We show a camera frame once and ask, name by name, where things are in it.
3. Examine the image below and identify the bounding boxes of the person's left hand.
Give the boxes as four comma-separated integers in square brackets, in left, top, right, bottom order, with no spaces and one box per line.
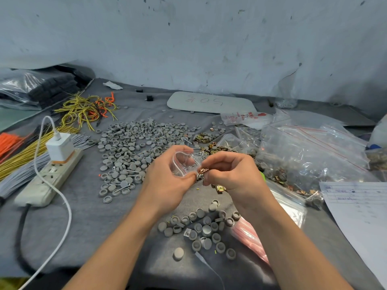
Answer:
[142,145,198,213]

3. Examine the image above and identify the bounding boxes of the person's right hand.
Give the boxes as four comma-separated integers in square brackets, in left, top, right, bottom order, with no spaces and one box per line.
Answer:
[201,151,272,215]

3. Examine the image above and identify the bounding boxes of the small clear zip bag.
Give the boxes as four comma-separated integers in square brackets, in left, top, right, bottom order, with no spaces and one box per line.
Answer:
[172,151,203,178]

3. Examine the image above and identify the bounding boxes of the person's right forearm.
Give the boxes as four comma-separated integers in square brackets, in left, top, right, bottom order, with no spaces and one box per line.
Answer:
[236,198,356,290]

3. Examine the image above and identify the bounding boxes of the person's left forearm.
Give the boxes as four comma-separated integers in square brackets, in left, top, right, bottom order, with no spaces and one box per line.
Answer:
[62,195,170,290]

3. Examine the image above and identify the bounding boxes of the pile of brass metal clips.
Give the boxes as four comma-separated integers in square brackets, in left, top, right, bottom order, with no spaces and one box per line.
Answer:
[181,125,242,159]

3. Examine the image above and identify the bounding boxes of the small pile of grey caps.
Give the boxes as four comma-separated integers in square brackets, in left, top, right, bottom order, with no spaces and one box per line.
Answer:
[158,199,242,260]

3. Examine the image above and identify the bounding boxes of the large pile of grey caps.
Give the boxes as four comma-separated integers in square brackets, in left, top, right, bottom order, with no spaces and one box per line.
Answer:
[96,117,202,205]

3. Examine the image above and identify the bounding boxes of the zip bag with red print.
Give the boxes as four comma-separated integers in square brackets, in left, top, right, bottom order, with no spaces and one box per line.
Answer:
[220,111,276,129]

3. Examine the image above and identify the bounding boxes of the flat zip bag with red stripes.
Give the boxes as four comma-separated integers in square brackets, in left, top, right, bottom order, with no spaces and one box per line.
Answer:
[230,179,308,265]

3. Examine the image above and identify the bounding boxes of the white oval plate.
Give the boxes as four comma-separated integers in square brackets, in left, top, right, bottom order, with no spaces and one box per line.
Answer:
[167,91,257,115]

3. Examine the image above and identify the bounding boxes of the pile of clear zip bags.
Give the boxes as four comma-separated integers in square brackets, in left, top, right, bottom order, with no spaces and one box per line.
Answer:
[216,109,380,209]

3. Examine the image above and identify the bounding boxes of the grey cloth mat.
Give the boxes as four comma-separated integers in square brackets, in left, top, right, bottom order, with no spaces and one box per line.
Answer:
[0,78,384,290]

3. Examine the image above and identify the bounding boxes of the clear bag of small screws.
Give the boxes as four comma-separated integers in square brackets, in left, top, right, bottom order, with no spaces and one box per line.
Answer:
[274,72,300,110]

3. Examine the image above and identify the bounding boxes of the white USB charger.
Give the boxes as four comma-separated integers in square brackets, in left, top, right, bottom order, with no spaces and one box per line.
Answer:
[46,132,75,164]

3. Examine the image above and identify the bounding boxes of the white power strip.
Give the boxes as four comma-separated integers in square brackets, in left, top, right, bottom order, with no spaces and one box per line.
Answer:
[14,149,84,207]

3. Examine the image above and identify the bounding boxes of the white paper form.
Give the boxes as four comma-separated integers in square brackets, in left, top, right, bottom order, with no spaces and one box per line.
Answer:
[319,181,387,280]

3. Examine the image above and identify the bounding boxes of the white plastic bottle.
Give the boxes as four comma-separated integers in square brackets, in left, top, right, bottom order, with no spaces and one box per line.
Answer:
[368,114,387,149]

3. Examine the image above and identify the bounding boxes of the bag of black foam parts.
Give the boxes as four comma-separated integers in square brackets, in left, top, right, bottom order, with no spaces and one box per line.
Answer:
[0,64,95,111]

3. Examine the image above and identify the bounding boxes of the loose yellow and orange wires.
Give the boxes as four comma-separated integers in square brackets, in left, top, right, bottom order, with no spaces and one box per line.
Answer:
[53,91,119,132]

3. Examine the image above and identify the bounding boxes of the white charging cable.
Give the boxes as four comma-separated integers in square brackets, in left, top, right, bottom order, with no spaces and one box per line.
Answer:
[18,115,72,290]

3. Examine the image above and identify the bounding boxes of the bundle of yellow wires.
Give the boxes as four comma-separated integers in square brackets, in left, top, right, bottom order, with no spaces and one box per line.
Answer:
[0,125,80,181]

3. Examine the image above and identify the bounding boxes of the bundle of grey wires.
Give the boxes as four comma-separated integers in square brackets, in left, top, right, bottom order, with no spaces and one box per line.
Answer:
[0,133,97,200]

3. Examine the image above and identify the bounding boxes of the black power cord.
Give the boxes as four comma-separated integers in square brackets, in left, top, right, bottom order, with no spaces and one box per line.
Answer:
[16,203,46,277]

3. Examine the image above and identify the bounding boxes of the bundle of orange wires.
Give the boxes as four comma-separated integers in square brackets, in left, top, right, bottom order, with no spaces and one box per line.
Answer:
[0,132,26,159]

